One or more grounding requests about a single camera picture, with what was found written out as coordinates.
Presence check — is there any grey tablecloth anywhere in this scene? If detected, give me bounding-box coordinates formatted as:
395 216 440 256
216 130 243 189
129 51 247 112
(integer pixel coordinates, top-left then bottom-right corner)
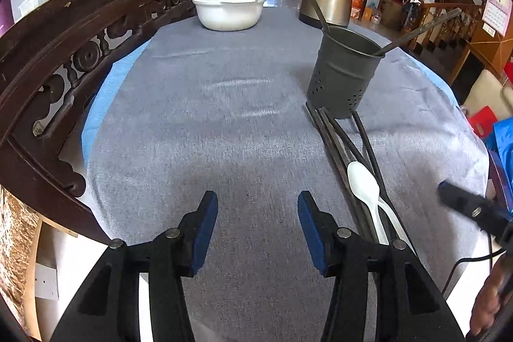
82 5 492 342

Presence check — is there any red plastic chair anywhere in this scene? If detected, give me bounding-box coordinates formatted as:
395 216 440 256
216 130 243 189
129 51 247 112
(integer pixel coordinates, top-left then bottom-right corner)
468 105 498 139

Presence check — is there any carved dark wooden bench back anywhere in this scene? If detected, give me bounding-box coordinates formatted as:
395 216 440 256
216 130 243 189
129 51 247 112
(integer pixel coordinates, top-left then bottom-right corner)
0 0 206 246

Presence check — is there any plastic water bottle red cap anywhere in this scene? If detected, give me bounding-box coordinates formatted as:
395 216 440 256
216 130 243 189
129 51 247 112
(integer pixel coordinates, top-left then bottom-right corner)
18 0 43 22

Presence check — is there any orange box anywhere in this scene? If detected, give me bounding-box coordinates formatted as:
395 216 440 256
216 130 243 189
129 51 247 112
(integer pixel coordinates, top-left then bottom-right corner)
350 0 370 20

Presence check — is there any blue cloth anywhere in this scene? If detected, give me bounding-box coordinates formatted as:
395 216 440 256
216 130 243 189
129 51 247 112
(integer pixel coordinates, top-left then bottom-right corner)
81 39 461 166

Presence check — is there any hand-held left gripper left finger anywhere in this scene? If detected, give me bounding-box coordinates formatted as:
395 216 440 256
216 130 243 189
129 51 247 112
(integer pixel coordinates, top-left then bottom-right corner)
49 190 219 342

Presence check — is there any white plastic basin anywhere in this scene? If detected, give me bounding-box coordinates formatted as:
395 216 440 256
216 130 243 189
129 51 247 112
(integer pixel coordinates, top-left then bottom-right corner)
191 0 268 31

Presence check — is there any dark grey metal utensil holder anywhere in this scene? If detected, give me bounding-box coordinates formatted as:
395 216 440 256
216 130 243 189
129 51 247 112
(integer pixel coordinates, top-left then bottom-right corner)
307 26 386 119

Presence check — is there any white plastic spoon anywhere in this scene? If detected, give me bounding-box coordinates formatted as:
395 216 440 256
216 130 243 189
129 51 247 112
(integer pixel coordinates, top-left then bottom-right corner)
378 198 406 244
347 161 390 246

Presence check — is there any cream chair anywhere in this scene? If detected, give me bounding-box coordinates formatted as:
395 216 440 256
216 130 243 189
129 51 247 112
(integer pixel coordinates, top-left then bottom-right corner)
461 69 513 119

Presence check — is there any black round chopstick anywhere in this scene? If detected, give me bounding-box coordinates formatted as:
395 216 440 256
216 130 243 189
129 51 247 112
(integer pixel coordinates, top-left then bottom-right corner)
325 110 393 240
352 112 408 245

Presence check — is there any black cable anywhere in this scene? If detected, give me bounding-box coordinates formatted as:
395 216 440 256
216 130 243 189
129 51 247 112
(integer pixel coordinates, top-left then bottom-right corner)
442 249 505 296

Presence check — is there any person's right hand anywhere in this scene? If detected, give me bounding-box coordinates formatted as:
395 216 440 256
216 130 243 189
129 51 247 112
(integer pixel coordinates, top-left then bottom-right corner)
471 260 508 335

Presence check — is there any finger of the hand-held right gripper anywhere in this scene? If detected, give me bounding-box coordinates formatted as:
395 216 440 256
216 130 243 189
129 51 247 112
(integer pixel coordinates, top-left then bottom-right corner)
438 181 512 238

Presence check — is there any wooden stair railing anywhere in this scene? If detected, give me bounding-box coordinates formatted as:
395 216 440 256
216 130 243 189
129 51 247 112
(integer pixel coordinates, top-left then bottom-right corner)
417 0 485 58

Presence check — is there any wall calendar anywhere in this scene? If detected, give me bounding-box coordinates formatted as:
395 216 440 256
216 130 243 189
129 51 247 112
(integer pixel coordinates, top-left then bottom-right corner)
482 0 508 37

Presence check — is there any blue bag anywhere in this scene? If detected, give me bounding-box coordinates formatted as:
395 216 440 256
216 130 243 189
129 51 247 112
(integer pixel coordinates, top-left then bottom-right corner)
485 120 513 168

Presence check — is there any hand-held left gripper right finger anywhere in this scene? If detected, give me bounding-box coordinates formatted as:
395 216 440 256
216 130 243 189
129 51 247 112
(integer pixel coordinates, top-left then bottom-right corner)
297 190 466 342

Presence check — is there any white wall socket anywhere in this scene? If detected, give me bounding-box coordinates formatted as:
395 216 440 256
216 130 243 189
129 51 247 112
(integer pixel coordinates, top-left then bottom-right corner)
34 262 61 300

